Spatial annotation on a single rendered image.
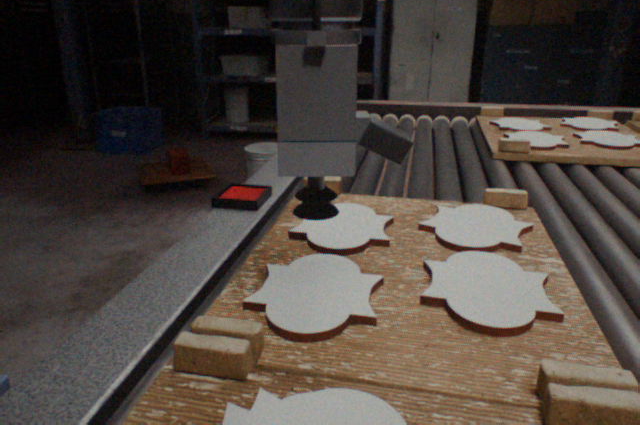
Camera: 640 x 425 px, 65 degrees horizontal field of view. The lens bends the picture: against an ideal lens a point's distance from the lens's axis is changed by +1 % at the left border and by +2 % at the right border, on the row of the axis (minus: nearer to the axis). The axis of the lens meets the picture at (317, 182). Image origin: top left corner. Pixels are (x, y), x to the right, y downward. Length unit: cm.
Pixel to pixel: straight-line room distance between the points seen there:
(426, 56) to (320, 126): 476
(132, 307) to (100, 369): 9
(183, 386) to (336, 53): 27
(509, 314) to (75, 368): 38
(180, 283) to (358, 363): 25
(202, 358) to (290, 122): 19
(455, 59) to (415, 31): 48
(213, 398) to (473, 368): 20
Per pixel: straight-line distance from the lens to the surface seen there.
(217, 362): 40
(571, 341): 49
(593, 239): 77
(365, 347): 44
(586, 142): 121
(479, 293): 51
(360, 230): 62
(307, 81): 39
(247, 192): 80
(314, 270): 52
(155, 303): 55
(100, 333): 53
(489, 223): 67
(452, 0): 516
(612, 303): 60
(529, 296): 52
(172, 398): 40
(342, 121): 39
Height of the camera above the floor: 120
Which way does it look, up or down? 18 degrees down
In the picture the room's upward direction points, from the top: straight up
